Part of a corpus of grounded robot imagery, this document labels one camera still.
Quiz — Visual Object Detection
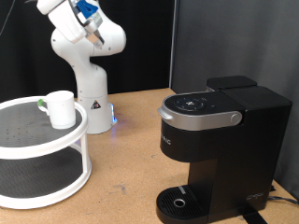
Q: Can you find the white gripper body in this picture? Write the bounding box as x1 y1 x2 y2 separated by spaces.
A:
46 1 88 45

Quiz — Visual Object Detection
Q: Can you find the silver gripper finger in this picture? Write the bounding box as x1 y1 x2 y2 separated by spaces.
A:
94 29 106 50
86 32 100 46

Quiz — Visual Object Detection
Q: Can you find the white mug green taped handle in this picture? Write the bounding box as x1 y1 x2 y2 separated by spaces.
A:
36 90 78 130

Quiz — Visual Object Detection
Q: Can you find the black Keurig coffee machine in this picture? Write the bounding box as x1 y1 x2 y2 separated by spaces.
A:
155 75 293 224

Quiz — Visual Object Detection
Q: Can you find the black fabric backdrop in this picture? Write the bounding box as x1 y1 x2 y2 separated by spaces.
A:
0 0 176 102

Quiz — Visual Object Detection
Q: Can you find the white two-tier turntable shelf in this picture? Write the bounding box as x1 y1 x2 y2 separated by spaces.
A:
0 95 93 210

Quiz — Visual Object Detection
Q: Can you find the grey fabric backdrop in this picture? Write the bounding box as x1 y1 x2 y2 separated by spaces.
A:
169 0 299 200

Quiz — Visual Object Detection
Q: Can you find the black tape strip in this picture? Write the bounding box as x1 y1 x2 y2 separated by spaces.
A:
239 206 269 224

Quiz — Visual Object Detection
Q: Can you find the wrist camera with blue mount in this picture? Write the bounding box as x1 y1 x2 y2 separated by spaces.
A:
74 0 105 31

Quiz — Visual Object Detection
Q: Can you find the black power cable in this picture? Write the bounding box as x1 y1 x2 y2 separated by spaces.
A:
267 195 299 206

